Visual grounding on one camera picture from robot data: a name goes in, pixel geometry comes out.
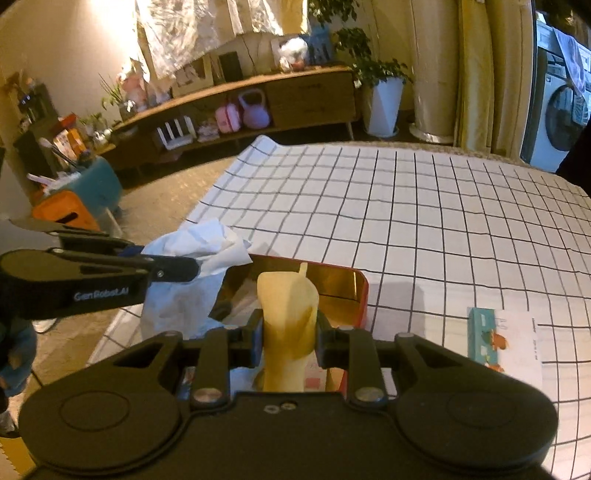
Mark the yellow duck plush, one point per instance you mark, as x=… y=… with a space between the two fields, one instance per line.
x=286 y=304

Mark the red tin box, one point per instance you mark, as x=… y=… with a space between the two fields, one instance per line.
x=337 y=286

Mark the white cracked panel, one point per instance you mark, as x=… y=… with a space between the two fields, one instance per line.
x=254 y=55

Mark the wooden sideboard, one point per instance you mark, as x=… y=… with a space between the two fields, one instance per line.
x=300 y=97

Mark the white washing machine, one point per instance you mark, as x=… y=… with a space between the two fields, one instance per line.
x=554 y=129

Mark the black speaker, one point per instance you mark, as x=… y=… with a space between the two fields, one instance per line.
x=230 y=67

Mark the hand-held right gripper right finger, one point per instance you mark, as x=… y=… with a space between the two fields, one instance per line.
x=322 y=341

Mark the white cloth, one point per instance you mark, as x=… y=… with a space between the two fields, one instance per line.
x=184 y=240

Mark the white slatted rack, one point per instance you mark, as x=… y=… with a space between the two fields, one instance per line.
x=175 y=134

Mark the beige curtains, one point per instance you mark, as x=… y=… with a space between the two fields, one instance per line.
x=508 y=69

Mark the white teal tissue pack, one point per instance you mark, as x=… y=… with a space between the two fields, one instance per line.
x=517 y=337

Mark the dark cabinet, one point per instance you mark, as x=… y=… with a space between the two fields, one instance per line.
x=37 y=152

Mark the white towel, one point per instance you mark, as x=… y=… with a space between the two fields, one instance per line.
x=570 y=60

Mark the orange box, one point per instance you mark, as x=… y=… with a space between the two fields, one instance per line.
x=60 y=207

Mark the cream patterned hanging cloth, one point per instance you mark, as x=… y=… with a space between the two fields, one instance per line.
x=194 y=32

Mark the picture frame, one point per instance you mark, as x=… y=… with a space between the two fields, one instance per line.
x=191 y=76

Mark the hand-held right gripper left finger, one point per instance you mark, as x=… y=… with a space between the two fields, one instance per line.
x=253 y=339

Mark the pink kettlebell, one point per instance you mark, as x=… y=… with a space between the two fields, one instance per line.
x=254 y=115

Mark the blue bottle pack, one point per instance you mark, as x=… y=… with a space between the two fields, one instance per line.
x=319 y=46

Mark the white checkered tablecloth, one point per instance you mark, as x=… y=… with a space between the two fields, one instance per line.
x=415 y=221

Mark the pink doll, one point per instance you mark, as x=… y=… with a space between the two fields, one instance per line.
x=134 y=87

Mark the small plant in vase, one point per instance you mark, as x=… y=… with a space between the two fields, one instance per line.
x=127 y=110

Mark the pink case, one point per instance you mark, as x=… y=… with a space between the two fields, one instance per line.
x=227 y=120

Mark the filled plastic bag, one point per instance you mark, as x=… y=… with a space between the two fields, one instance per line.
x=293 y=50

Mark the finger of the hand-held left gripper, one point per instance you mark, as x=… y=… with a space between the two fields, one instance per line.
x=178 y=270
x=83 y=237

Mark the potted plant white planter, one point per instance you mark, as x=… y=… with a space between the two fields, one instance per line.
x=381 y=106

